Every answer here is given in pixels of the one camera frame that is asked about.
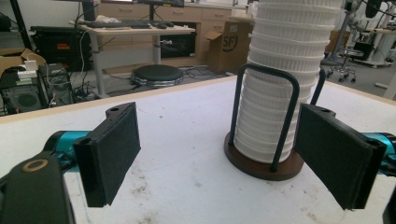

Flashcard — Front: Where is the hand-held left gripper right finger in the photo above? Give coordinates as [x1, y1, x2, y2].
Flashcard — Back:
[293, 103, 387, 211]

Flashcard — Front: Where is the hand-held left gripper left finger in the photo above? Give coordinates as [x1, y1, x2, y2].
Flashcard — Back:
[73, 102, 142, 208]

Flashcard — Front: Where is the black wire holder brown base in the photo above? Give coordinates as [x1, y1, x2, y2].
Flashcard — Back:
[223, 63, 327, 182]

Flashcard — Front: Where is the stack of white ribbed lids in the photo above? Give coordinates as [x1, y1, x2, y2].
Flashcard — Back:
[233, 0, 344, 164]

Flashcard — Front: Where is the wheeled metal stool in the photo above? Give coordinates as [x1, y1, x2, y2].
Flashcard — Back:
[325, 48, 365, 84]

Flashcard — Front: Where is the black round stool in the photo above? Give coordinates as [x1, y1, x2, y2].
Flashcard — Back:
[131, 63, 185, 89]

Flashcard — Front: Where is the black computer tower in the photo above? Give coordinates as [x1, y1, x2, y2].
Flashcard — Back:
[0, 63, 75, 116]

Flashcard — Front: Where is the white desk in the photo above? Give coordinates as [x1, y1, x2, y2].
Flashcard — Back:
[351, 27, 396, 68]

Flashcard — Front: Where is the black equipment case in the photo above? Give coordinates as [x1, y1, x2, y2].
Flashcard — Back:
[30, 25, 93, 73]

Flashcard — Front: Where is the grey metal stand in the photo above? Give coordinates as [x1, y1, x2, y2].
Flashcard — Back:
[320, 0, 359, 66]

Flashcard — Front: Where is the light wooden desk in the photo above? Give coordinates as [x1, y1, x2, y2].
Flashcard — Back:
[68, 20, 196, 99]

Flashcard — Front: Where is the black keyboard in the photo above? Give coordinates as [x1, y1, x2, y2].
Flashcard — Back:
[81, 20, 152, 30]
[120, 18, 176, 28]

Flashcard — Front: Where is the open brown cardboard box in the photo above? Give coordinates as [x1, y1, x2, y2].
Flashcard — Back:
[0, 47, 47, 78]

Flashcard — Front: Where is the printed cardboard box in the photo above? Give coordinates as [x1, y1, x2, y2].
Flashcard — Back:
[204, 21, 255, 75]

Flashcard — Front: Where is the light wooden cabinet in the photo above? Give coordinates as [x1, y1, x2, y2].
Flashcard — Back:
[96, 2, 250, 68]

